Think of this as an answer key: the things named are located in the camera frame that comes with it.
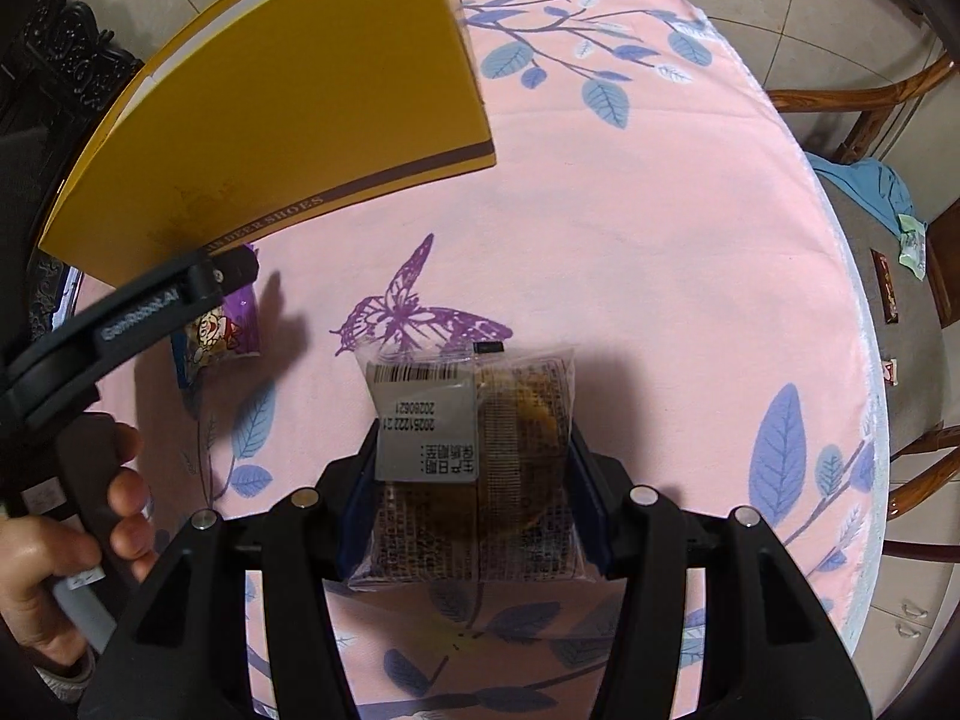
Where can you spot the purple cartoon snack packet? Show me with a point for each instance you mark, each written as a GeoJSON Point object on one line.
{"type": "Point", "coordinates": [217, 334]}

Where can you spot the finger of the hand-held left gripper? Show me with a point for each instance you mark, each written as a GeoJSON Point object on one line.
{"type": "Point", "coordinates": [232, 266]}

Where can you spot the clear brown pastry packet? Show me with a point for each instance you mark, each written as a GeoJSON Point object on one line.
{"type": "Point", "coordinates": [525, 420]}

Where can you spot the pink printed tablecloth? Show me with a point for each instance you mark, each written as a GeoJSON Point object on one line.
{"type": "Point", "coordinates": [600, 240]}

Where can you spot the wooden armchair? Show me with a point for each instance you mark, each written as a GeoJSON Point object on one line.
{"type": "Point", "coordinates": [862, 219]}

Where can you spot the white red small packet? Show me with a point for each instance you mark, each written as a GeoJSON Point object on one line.
{"type": "Point", "coordinates": [889, 373]}

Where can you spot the dark carved wooden furniture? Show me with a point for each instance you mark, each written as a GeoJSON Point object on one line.
{"type": "Point", "coordinates": [75, 45]}

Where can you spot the green white small packet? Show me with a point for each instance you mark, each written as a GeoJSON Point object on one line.
{"type": "Point", "coordinates": [911, 244]}

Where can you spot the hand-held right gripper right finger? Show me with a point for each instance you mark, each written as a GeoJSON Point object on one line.
{"type": "Point", "coordinates": [590, 502]}

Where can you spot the dark red candy bar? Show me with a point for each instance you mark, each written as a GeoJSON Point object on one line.
{"type": "Point", "coordinates": [886, 285]}

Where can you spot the person's left hand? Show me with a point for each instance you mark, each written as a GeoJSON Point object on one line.
{"type": "Point", "coordinates": [30, 577]}

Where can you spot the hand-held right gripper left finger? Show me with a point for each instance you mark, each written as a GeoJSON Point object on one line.
{"type": "Point", "coordinates": [356, 510]}

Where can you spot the blue cloth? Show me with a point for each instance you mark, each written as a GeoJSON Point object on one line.
{"type": "Point", "coordinates": [862, 184]}

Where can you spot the yellow cardboard box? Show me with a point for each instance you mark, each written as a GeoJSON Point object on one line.
{"type": "Point", "coordinates": [285, 90]}

